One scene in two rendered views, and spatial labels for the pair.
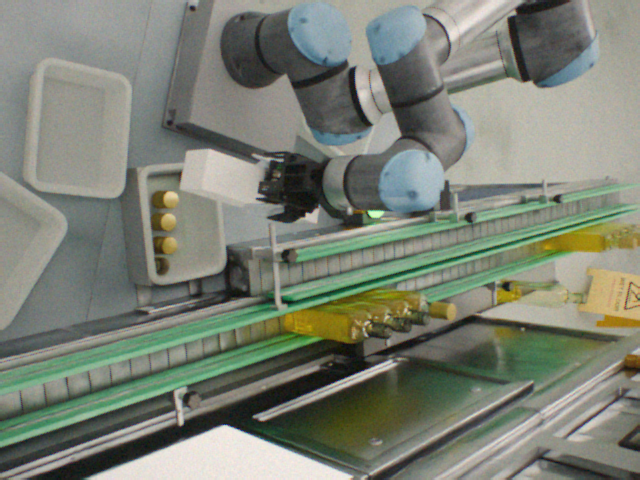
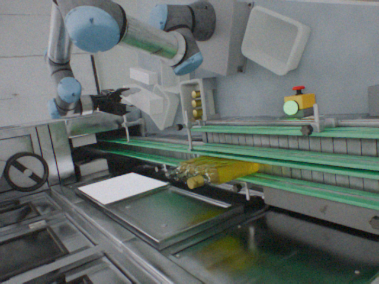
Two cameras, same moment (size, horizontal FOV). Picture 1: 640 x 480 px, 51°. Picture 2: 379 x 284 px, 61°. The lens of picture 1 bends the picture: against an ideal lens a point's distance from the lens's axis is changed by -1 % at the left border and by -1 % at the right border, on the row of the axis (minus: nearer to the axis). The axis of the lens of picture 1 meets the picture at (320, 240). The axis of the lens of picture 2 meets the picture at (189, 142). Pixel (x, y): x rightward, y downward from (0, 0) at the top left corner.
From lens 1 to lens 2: 1.93 m
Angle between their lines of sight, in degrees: 98
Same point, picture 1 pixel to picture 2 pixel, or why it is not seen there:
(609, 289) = not seen: outside the picture
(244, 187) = (131, 98)
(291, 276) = (219, 138)
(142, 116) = not seen: hidden behind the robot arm
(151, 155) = (202, 74)
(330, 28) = (153, 19)
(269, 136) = (214, 64)
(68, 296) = not seen: hidden behind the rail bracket
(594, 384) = (151, 272)
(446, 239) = (356, 147)
